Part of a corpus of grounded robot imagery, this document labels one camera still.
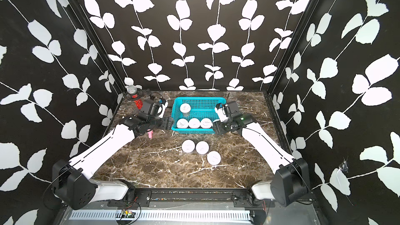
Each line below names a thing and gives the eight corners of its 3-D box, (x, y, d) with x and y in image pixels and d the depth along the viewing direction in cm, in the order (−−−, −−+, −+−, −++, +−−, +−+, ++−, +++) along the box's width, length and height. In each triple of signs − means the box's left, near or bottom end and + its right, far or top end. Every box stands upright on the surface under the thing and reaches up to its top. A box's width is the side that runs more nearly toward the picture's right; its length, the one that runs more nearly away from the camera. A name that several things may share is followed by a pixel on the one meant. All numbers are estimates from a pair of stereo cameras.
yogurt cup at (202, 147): (195, 157, 89) (195, 152, 84) (196, 146, 94) (195, 140, 88) (208, 157, 90) (209, 152, 84) (208, 146, 94) (209, 140, 89)
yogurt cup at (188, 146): (182, 155, 90) (180, 150, 84) (183, 145, 94) (182, 139, 88) (195, 155, 90) (194, 150, 84) (195, 145, 94) (195, 139, 88)
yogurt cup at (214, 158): (207, 167, 86) (207, 162, 80) (207, 155, 90) (207, 150, 84) (220, 167, 86) (221, 162, 80) (219, 156, 90) (220, 150, 84)
